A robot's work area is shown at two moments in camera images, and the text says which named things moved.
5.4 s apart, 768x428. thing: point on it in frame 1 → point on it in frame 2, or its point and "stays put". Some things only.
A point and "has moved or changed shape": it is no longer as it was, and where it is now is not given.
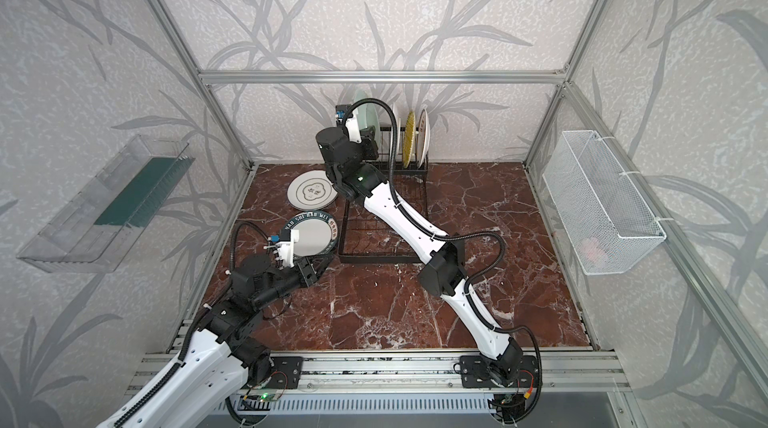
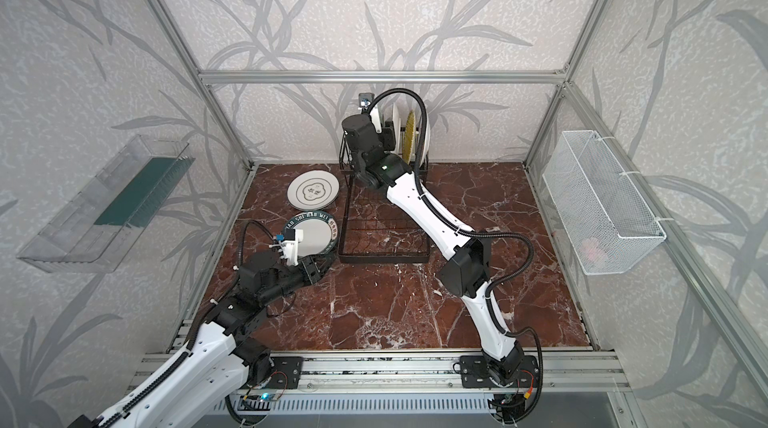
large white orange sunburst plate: (399, 129) stays put
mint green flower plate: (368, 114) has moved or changed shape
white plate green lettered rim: (318, 233) stays put
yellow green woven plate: (409, 138) stays put
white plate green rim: (311, 190) stays put
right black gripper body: (366, 152) → (387, 140)
